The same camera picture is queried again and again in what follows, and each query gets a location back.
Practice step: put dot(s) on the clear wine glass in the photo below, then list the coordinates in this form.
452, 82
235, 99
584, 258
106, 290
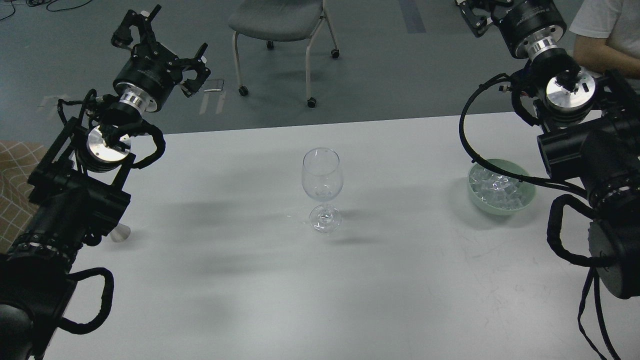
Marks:
322, 180

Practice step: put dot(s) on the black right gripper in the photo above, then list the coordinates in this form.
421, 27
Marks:
520, 22

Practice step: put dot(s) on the person in white shirt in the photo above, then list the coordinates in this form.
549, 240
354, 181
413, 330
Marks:
607, 36

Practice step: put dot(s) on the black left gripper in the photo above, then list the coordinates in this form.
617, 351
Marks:
146, 73

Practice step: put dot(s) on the steel double jigger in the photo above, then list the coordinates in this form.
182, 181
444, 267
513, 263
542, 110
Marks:
120, 233

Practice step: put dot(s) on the green bowl of ice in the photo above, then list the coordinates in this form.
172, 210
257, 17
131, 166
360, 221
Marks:
498, 194

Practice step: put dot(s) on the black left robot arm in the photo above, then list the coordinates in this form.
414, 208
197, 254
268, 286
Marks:
78, 188

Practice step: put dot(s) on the metal floor plate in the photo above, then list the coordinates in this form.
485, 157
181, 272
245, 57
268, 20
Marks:
213, 85

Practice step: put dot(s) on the grey office chair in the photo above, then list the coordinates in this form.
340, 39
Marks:
281, 21

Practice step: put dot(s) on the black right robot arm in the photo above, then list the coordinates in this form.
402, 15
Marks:
589, 145

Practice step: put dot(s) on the beige checkered cushion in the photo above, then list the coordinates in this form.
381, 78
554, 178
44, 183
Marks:
17, 161

